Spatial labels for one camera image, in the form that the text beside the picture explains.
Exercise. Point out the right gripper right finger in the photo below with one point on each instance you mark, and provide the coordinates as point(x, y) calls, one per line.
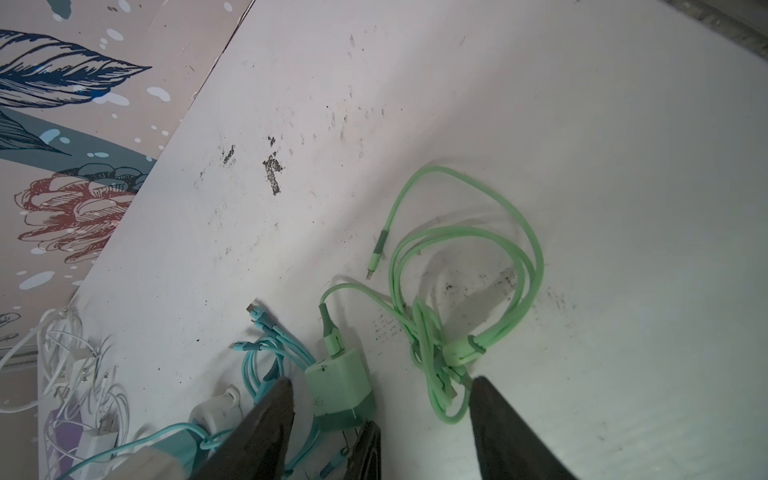
point(506, 447)

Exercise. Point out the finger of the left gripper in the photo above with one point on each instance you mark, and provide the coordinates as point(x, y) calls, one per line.
point(365, 462)

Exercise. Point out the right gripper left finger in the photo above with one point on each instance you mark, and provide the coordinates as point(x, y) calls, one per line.
point(257, 447)

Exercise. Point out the teal charger with cable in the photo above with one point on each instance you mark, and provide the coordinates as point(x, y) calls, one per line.
point(189, 443)

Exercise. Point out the white blue power strip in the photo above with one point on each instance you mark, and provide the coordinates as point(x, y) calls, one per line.
point(214, 415)

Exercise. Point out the light green charger with cable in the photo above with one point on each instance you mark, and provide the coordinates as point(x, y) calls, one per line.
point(444, 363)

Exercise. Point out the purple power strip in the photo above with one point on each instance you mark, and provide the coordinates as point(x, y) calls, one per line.
point(62, 433)

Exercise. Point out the white charger adapter with cable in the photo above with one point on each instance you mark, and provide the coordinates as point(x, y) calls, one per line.
point(83, 385)

